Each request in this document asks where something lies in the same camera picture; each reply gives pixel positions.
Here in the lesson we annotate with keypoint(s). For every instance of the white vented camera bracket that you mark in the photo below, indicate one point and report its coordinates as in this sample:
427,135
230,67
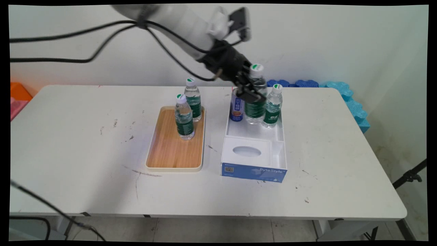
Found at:
218,22

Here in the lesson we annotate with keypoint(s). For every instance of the pink plastic bin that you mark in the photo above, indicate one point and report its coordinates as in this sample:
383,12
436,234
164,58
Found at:
17,107

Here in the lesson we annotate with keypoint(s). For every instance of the clear green-label water bottle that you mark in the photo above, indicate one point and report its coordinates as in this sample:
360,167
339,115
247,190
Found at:
184,118
193,99
256,111
273,109

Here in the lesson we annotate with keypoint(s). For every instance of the purple drink can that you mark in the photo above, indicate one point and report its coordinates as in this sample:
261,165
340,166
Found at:
236,109

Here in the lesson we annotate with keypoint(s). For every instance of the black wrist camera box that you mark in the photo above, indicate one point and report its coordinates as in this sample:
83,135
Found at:
240,22

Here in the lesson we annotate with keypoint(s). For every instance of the light blue foam mat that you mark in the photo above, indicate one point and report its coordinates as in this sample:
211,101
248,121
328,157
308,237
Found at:
355,106

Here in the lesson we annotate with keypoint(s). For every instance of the black tripod stand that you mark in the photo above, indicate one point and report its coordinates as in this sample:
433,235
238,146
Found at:
409,176

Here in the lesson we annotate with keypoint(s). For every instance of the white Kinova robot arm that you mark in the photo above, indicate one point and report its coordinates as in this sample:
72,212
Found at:
177,20

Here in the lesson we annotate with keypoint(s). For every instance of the white organizer box blue label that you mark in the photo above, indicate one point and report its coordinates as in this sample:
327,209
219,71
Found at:
252,150

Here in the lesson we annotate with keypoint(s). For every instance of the wooden tray with cream rim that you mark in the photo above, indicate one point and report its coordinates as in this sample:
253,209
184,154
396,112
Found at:
170,150

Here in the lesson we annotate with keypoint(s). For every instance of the grey table leg frame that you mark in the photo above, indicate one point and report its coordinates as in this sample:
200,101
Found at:
68,223
341,229

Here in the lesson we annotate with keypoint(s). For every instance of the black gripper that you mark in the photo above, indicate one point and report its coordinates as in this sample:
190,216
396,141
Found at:
223,61

